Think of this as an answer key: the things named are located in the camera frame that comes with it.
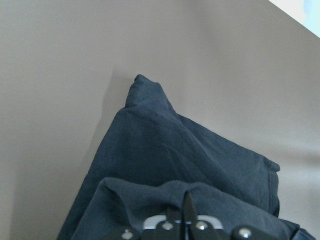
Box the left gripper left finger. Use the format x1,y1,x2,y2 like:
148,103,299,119
142,207,182,240

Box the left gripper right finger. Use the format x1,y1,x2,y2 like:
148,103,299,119
183,192,223,240

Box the black printed t-shirt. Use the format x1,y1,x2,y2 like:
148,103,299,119
58,75,312,240

